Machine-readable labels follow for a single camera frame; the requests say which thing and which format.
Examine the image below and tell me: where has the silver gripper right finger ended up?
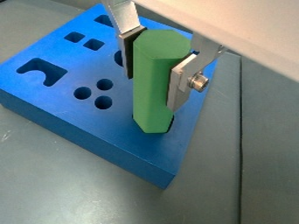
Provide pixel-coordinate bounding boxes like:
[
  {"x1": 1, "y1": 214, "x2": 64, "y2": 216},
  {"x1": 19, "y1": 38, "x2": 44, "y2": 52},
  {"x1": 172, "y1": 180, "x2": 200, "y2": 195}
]
[{"x1": 167, "y1": 32, "x2": 227, "y2": 112}]

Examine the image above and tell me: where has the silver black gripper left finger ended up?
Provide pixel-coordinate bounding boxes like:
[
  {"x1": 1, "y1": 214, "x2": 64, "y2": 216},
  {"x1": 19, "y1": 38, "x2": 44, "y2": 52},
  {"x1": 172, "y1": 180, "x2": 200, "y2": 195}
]
[{"x1": 102, "y1": 0, "x2": 146, "y2": 79}]

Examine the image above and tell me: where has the green hexagon prism block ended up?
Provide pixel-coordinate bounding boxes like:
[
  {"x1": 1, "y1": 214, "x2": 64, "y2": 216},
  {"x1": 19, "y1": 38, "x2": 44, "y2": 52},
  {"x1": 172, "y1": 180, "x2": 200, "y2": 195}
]
[{"x1": 134, "y1": 30, "x2": 191, "y2": 134}]

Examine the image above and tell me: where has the blue foam shape board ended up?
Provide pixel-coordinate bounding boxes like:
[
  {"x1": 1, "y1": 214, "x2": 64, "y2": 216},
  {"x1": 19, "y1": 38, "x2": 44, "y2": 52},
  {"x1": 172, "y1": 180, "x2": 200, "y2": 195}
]
[{"x1": 0, "y1": 5, "x2": 206, "y2": 188}]

